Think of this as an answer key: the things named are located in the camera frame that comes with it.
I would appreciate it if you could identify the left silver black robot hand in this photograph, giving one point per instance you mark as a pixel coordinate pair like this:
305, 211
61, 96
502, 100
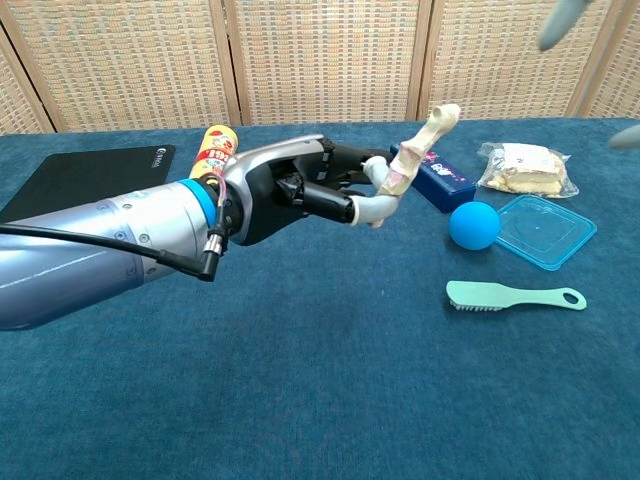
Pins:
270, 165

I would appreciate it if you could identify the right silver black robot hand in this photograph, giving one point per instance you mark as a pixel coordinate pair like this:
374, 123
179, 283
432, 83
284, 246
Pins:
562, 22

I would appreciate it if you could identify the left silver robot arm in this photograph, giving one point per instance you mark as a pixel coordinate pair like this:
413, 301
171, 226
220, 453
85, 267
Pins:
100, 280

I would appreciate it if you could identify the yellow chips can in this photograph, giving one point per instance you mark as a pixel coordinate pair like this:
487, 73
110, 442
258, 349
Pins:
217, 150

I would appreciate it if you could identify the clear bag of snacks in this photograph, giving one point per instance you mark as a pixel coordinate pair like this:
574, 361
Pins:
525, 170

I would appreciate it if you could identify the dark blue printed box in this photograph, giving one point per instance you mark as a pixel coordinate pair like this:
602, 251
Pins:
445, 182

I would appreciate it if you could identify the black mouse pad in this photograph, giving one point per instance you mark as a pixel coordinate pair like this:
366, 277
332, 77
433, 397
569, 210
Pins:
90, 175

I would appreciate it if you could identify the blue transparent plastic lid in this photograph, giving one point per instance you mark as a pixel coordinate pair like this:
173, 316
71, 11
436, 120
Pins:
547, 232

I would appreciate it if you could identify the blue ball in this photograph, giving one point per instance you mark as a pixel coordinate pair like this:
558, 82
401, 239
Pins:
474, 226

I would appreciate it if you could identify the blue carpet table cover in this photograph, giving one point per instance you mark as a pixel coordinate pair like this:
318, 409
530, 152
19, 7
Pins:
320, 380

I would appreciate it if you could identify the mint green brush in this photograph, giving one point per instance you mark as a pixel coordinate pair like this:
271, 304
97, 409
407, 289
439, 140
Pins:
490, 295

